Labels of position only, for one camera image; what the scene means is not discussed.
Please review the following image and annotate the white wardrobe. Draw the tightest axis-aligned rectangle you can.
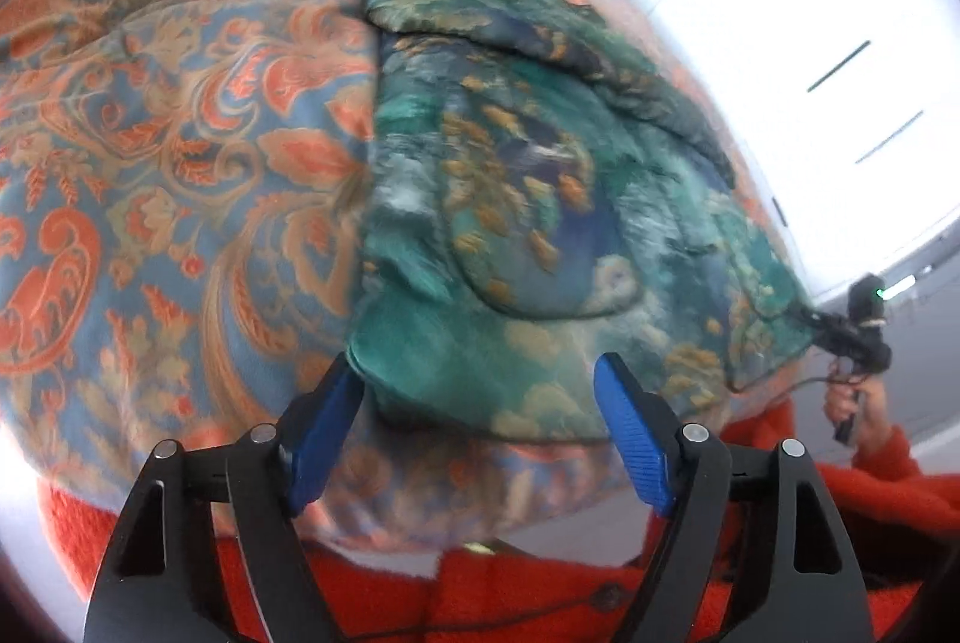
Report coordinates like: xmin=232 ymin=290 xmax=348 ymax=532
xmin=583 ymin=0 xmax=955 ymax=300

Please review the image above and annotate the orange paisley quilt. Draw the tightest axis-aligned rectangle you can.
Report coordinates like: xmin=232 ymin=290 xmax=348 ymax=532
xmin=0 ymin=0 xmax=796 ymax=552

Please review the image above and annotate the person's right hand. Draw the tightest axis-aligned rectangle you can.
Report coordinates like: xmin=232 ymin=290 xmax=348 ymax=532
xmin=823 ymin=376 xmax=891 ymax=458

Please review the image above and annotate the green patterned pillowcase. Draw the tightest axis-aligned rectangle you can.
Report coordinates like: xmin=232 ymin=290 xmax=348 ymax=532
xmin=346 ymin=0 xmax=820 ymax=445

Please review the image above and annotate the person's red fleece clothing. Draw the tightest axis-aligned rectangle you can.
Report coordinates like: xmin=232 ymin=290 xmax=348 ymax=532
xmin=37 ymin=399 xmax=946 ymax=643

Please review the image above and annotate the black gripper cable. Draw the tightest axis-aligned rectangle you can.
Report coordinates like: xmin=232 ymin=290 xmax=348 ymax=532
xmin=729 ymin=375 xmax=835 ymax=405

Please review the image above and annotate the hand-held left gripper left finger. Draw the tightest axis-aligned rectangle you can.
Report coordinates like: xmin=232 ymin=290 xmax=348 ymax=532
xmin=82 ymin=350 xmax=367 ymax=643

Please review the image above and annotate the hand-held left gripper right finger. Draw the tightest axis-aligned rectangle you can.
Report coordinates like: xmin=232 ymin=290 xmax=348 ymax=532
xmin=592 ymin=352 xmax=875 ymax=643

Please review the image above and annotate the person's right forearm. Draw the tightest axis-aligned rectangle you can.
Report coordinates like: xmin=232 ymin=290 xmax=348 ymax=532
xmin=849 ymin=425 xmax=940 ymax=498

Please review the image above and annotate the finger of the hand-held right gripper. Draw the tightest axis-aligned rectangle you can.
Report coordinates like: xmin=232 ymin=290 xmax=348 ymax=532
xmin=795 ymin=304 xmax=847 ymax=348

